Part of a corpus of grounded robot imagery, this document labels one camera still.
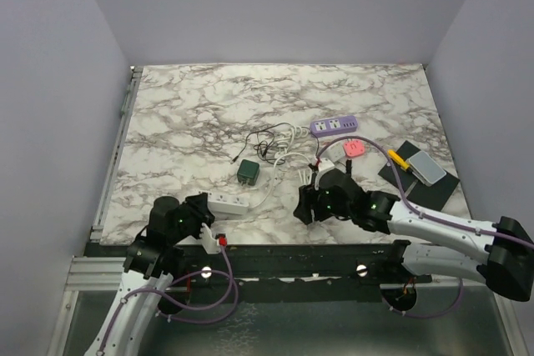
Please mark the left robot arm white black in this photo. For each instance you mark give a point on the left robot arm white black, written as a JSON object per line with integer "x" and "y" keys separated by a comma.
{"x": 151, "y": 263}

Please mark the grey rectangular box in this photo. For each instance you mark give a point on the grey rectangular box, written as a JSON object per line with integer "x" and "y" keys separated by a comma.
{"x": 426, "y": 168}

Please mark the white power strip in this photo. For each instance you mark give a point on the white power strip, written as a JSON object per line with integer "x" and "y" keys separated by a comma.
{"x": 224, "y": 203}

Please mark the dark green charger block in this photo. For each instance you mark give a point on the dark green charger block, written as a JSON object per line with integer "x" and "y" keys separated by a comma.
{"x": 248, "y": 172}

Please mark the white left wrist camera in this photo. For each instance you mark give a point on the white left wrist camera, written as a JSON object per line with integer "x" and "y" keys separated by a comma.
{"x": 212, "y": 242}

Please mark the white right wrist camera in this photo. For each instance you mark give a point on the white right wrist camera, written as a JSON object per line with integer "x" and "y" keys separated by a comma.
{"x": 323, "y": 166}

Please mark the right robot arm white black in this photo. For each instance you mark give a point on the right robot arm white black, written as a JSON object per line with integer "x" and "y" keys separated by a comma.
{"x": 500, "y": 254}

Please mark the black mounting base rail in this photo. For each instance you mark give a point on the black mounting base rail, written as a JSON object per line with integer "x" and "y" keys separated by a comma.
{"x": 318, "y": 273}

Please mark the yellow handled screwdriver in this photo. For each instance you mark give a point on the yellow handled screwdriver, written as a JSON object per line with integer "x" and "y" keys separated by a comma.
{"x": 397, "y": 159}

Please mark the white cube socket adapter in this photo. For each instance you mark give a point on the white cube socket adapter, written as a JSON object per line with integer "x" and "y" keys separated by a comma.
{"x": 335, "y": 152}

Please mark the black mat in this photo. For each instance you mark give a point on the black mat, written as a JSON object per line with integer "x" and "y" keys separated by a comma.
{"x": 435, "y": 196}

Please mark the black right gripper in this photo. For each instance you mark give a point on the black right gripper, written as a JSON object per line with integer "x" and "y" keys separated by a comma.
{"x": 308, "y": 198}

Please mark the aluminium frame left rail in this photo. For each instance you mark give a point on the aluminium frame left rail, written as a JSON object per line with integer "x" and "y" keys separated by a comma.
{"x": 125, "y": 114}

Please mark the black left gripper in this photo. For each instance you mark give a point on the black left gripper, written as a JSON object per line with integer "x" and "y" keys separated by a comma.
{"x": 198, "y": 206}

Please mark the purple power strip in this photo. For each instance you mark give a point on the purple power strip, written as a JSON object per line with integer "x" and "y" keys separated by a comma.
{"x": 334, "y": 126}

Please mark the pink plug adapter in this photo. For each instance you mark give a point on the pink plug adapter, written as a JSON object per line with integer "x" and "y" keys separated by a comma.
{"x": 353, "y": 148}

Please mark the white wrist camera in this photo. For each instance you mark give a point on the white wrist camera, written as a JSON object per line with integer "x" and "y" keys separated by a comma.
{"x": 212, "y": 242}
{"x": 323, "y": 166}

